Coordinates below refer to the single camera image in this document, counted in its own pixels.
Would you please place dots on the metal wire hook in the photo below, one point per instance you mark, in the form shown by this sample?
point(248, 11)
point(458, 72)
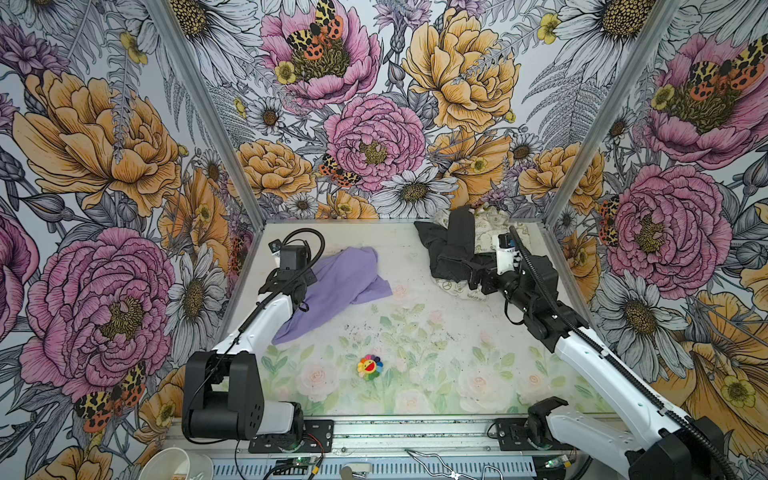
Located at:
point(436, 467)

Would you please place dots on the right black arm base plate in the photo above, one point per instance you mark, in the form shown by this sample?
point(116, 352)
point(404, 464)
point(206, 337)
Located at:
point(513, 435)

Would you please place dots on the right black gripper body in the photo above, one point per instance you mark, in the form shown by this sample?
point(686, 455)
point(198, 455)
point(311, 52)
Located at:
point(506, 283)

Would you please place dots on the white paper cup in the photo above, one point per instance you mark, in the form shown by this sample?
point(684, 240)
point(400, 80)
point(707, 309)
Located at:
point(177, 463)

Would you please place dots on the white green printed cloth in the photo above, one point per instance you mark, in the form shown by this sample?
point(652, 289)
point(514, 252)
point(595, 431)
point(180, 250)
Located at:
point(489, 223)

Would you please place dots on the rainbow flower sticker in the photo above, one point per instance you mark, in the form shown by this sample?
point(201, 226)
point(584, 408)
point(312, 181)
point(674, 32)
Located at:
point(370, 367)

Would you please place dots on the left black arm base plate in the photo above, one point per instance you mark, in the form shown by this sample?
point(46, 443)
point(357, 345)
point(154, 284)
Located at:
point(310, 436)

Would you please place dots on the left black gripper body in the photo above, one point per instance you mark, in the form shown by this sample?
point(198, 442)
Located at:
point(309, 278)

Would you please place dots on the aluminium front rail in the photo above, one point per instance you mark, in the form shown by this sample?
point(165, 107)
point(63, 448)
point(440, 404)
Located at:
point(387, 436)

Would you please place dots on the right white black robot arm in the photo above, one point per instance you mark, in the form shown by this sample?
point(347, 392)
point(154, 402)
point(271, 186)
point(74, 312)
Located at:
point(659, 441)

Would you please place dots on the purple cloth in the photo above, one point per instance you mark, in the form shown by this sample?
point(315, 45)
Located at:
point(350, 277)

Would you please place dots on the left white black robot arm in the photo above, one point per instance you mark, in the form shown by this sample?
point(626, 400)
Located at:
point(223, 395)

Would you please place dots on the black cloth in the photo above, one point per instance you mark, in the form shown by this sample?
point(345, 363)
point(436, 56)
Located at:
point(451, 249)

